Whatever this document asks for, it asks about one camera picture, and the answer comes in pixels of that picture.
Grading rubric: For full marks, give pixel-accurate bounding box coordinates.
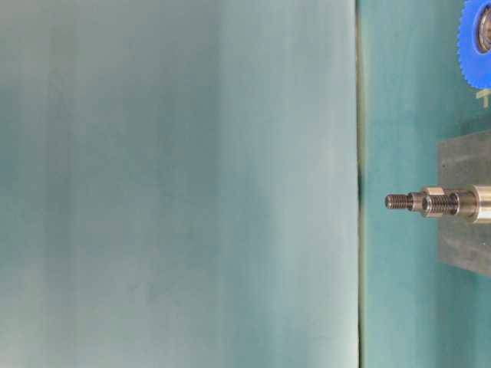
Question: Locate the large blue plastic gear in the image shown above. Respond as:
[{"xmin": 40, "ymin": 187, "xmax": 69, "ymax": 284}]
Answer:
[{"xmin": 457, "ymin": 0, "xmax": 490, "ymax": 89}]

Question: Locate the threaded steel shaft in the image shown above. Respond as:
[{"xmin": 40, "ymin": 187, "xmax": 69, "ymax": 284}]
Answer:
[
  {"xmin": 384, "ymin": 185, "xmax": 490, "ymax": 224},
  {"xmin": 422, "ymin": 194, "xmax": 459, "ymax": 218}
]

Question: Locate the grey metal base plate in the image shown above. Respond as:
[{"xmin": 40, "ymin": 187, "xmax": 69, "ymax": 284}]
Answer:
[{"xmin": 437, "ymin": 130, "xmax": 490, "ymax": 276}]

